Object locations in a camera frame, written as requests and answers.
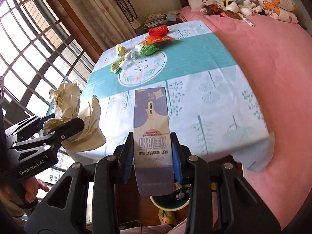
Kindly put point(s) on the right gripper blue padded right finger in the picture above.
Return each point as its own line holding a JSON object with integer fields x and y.
{"x": 180, "y": 154}

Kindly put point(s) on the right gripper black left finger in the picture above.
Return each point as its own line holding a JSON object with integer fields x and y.
{"x": 125, "y": 156}

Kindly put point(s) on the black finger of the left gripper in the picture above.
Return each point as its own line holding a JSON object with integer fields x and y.
{"x": 28, "y": 127}
{"x": 55, "y": 137}

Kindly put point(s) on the purple white carton box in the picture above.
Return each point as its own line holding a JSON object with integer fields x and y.
{"x": 153, "y": 162}

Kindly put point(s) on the white paper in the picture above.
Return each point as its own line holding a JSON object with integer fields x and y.
{"x": 66, "y": 108}

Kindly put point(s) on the clear plastic bottle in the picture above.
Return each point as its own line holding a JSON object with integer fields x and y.
{"x": 129, "y": 58}

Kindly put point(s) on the round trash bin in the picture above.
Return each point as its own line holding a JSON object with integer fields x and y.
{"x": 174, "y": 201}

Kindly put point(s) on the person's left hand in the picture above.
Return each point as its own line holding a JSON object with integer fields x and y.
{"x": 32, "y": 187}

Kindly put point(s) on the white teal patterned tablecloth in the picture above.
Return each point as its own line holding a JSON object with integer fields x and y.
{"x": 211, "y": 106}

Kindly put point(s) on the left yellow slipper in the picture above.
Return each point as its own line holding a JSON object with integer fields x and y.
{"x": 167, "y": 217}

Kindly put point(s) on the right pink trouser leg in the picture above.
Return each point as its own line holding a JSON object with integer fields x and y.
{"x": 160, "y": 229}

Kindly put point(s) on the window security grille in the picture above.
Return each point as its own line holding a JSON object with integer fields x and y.
{"x": 38, "y": 54}

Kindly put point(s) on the green yellow snack packet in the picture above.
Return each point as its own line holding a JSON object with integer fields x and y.
{"x": 115, "y": 66}

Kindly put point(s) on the crumpled yellow wrapper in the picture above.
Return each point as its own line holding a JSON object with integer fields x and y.
{"x": 120, "y": 50}

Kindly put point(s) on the crumpled green paper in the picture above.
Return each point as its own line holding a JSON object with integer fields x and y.
{"x": 147, "y": 49}

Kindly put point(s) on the orange snack bag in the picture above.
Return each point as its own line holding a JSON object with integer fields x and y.
{"x": 149, "y": 40}

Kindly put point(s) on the floral curtain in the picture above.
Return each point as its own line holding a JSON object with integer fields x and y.
{"x": 104, "y": 20}

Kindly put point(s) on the red cylindrical packet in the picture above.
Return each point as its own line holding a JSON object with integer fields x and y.
{"x": 160, "y": 30}

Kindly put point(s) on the stack of books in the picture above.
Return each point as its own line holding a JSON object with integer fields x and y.
{"x": 154, "y": 20}

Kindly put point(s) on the pink bed sheet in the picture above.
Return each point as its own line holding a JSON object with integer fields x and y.
{"x": 275, "y": 57}

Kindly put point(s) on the white pen on bed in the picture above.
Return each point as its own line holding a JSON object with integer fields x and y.
{"x": 246, "y": 20}

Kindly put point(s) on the brown hair doll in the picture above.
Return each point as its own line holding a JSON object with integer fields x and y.
{"x": 214, "y": 9}

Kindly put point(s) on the bee plush toy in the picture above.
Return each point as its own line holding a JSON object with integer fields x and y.
{"x": 230, "y": 5}

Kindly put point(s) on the white plush toy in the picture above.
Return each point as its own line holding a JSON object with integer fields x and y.
{"x": 246, "y": 7}

